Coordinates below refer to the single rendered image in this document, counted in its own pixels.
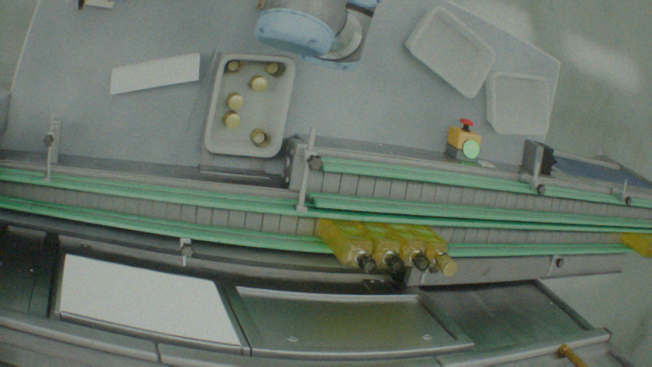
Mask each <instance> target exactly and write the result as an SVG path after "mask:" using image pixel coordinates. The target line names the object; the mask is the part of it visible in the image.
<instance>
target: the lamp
mask: <svg viewBox="0 0 652 367"><path fill-rule="evenodd" d="M462 152H463V153H464V155H465V156H467V157H469V158H475V157H476V156H477V155H478V153H479V146H478V145H477V143H476V142H475V141H473V140H472V139H467V140H465V141H464V143H463V145H462Z"/></svg>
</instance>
